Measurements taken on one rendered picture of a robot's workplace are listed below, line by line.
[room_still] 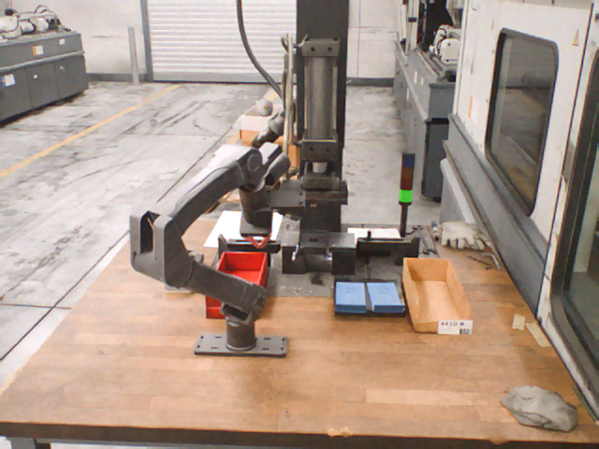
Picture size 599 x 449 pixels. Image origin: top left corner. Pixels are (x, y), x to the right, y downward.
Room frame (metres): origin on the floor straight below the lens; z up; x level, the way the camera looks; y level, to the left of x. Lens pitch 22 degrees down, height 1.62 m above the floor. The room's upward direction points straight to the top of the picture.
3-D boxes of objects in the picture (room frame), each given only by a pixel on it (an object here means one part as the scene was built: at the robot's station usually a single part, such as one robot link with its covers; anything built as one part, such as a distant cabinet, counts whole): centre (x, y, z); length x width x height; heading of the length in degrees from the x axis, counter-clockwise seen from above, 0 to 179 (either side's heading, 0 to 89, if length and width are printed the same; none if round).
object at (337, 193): (1.51, -0.04, 1.22); 0.26 x 0.18 x 0.30; 177
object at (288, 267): (1.44, -0.05, 0.94); 0.20 x 0.10 x 0.07; 87
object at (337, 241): (1.44, -0.05, 0.98); 0.20 x 0.10 x 0.01; 87
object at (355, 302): (1.23, -0.12, 0.93); 0.15 x 0.07 x 0.03; 176
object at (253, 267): (1.29, 0.16, 0.93); 0.25 x 0.12 x 0.06; 177
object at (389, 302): (1.23, -0.21, 0.93); 0.15 x 0.07 x 0.03; 0
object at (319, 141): (1.44, -0.05, 1.37); 0.11 x 0.09 x 0.30; 87
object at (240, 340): (1.05, 0.13, 0.94); 0.20 x 0.07 x 0.08; 87
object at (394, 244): (1.47, -0.23, 0.95); 0.15 x 0.03 x 0.10; 87
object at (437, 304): (1.23, -0.33, 0.93); 0.25 x 0.13 x 0.08; 177
